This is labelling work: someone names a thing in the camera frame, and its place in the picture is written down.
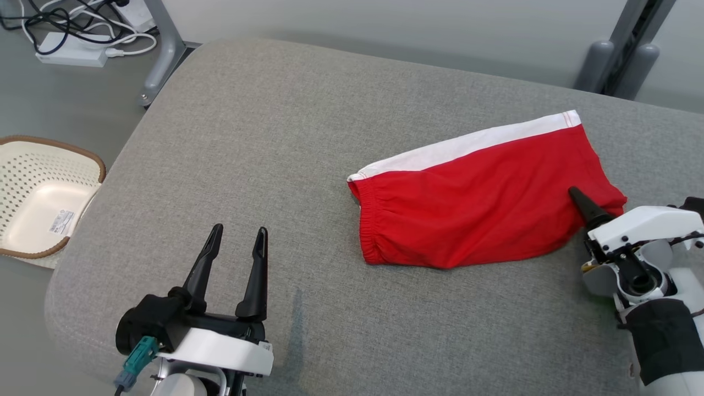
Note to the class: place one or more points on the white power adapter box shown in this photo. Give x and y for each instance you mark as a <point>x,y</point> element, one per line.
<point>137,16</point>

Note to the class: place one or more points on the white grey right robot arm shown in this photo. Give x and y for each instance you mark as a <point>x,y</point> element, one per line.
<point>665,341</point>

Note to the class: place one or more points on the grey partition post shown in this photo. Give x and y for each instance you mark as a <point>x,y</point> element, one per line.
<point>594,66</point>
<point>635,71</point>

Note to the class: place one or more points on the white power strip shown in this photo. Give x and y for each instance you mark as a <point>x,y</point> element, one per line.
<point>71,52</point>

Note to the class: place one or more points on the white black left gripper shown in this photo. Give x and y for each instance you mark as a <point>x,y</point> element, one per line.
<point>220,346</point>

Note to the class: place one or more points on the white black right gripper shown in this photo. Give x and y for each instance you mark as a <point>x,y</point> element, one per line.
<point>643,225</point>

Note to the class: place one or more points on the red shorts with white band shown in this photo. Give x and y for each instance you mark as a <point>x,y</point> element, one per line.
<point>467,209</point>

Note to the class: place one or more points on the cream perforated laundry basket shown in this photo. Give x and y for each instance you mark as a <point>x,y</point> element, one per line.
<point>33,209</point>

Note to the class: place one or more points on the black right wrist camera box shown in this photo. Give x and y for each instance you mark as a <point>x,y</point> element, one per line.
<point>694,203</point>

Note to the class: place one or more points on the grey table leg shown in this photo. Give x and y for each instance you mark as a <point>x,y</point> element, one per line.
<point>165,55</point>

